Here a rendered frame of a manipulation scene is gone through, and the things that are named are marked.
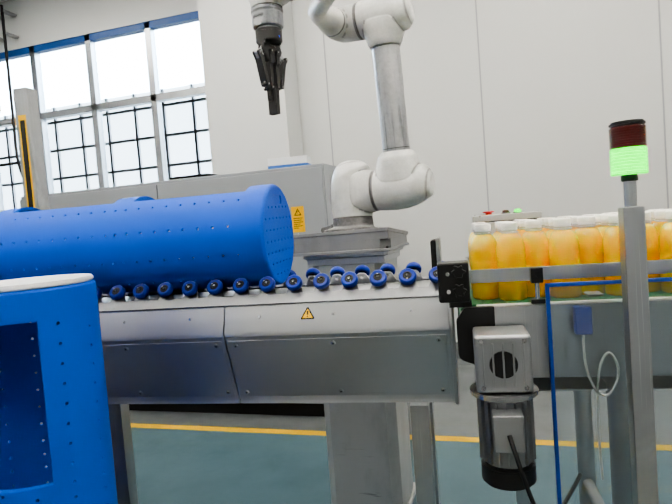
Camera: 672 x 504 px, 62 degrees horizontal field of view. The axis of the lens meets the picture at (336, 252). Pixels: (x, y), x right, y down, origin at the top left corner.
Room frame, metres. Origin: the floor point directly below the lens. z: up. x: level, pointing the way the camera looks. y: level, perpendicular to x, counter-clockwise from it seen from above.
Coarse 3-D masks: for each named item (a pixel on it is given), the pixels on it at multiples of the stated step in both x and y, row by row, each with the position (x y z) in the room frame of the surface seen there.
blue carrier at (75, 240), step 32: (256, 192) 1.52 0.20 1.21; (0, 224) 1.66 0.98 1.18; (32, 224) 1.63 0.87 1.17; (64, 224) 1.60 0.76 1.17; (96, 224) 1.58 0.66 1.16; (128, 224) 1.55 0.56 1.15; (160, 224) 1.53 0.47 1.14; (192, 224) 1.51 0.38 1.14; (224, 224) 1.48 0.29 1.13; (256, 224) 1.46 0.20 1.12; (288, 224) 1.68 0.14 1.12; (0, 256) 1.63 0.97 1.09; (32, 256) 1.61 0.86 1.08; (64, 256) 1.58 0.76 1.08; (96, 256) 1.56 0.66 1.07; (128, 256) 1.54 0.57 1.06; (160, 256) 1.52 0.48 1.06; (192, 256) 1.51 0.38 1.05; (224, 256) 1.49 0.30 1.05; (256, 256) 1.47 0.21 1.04; (288, 256) 1.66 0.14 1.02; (128, 288) 1.62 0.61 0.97
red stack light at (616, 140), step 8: (616, 128) 1.05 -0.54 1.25; (624, 128) 1.04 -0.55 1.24; (632, 128) 1.04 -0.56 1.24; (640, 128) 1.04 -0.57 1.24; (616, 136) 1.05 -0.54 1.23; (624, 136) 1.04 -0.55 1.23; (632, 136) 1.04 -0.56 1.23; (640, 136) 1.04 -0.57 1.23; (616, 144) 1.05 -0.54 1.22; (624, 144) 1.04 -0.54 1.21; (632, 144) 1.04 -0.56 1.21; (640, 144) 1.04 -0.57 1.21
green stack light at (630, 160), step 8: (616, 152) 1.05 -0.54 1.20; (624, 152) 1.04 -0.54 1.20; (632, 152) 1.04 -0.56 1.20; (640, 152) 1.04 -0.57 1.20; (616, 160) 1.05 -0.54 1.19; (624, 160) 1.04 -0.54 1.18; (632, 160) 1.04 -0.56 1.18; (640, 160) 1.04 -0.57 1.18; (616, 168) 1.06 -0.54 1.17; (624, 168) 1.04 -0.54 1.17; (632, 168) 1.04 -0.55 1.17; (640, 168) 1.04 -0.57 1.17
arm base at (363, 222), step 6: (360, 216) 2.10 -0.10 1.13; (366, 216) 2.11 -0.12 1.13; (336, 222) 2.12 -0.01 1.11; (342, 222) 2.10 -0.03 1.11; (348, 222) 2.09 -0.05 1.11; (354, 222) 2.09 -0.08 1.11; (360, 222) 2.09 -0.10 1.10; (366, 222) 2.11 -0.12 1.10; (372, 222) 2.14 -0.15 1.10; (324, 228) 2.20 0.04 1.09; (330, 228) 2.18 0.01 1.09; (336, 228) 2.11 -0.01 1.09; (342, 228) 2.09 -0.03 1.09; (348, 228) 2.08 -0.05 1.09; (354, 228) 2.08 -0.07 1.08; (360, 228) 2.07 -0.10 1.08; (366, 228) 2.05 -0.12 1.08
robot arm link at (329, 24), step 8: (312, 0) 1.83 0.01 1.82; (320, 0) 1.64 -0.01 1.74; (328, 0) 1.72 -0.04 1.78; (312, 8) 1.84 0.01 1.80; (320, 8) 1.80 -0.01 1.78; (328, 8) 1.80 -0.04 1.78; (336, 8) 2.02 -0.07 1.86; (312, 16) 1.89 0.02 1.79; (320, 16) 1.87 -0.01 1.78; (328, 16) 1.95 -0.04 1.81; (336, 16) 1.99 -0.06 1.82; (320, 24) 1.95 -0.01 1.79; (328, 24) 1.98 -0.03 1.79; (336, 24) 2.01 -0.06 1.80; (328, 32) 2.03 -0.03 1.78; (336, 32) 2.04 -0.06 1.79
